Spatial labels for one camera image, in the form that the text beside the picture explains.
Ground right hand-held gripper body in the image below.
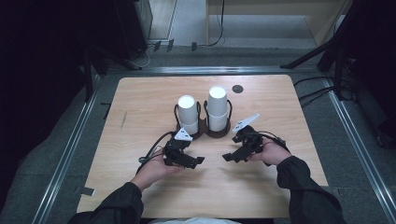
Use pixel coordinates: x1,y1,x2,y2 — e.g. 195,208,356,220
232,113,265,156

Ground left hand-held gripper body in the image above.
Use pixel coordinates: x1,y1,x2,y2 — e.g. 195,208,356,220
163,126,193,166

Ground black wire double cup holder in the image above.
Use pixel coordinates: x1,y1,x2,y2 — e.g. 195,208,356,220
173,99,233,139

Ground stack of white paper cups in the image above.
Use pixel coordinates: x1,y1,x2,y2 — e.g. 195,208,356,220
177,94,200,135
206,85,229,133

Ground person's right hand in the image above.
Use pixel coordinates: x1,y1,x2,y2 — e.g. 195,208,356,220
248,138,292,166

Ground person's left hand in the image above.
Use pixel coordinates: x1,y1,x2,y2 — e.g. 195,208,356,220
132,148,185,191

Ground person's light clothing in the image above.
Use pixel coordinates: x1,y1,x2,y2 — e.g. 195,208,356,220
148,217,241,224

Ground grey tape strip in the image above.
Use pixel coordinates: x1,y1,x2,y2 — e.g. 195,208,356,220
74,186,96,197

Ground black tripod stand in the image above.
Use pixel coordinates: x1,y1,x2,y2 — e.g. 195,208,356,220
279,18,354,101

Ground black metal stand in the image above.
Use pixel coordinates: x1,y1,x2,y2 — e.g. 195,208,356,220
81,46,144,102

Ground black cabinet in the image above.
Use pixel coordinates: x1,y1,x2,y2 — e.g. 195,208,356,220
111,0,154,61

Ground light wooden furniture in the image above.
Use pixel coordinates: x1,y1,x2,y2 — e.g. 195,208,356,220
205,0,353,48

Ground left hand-held gripper black cable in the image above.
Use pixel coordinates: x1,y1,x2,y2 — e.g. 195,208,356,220
135,130,177,174

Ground hand-held gripper black cable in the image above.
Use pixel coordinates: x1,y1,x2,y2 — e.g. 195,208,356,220
135,130,177,174
257,131,291,154

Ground right hand-held gripper black cable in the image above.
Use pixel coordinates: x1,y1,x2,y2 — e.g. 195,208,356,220
257,131,291,154

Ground metal floor rail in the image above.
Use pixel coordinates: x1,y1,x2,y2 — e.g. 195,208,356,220
106,64,321,76
31,74,104,224
320,74,396,224

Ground black floor cables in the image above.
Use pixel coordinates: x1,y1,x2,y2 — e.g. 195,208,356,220
292,75,337,108

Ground white floor cable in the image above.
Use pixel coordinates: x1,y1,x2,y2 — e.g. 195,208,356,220
133,43,157,68

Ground hanging black cable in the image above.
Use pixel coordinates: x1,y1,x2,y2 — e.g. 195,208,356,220
206,0,226,48

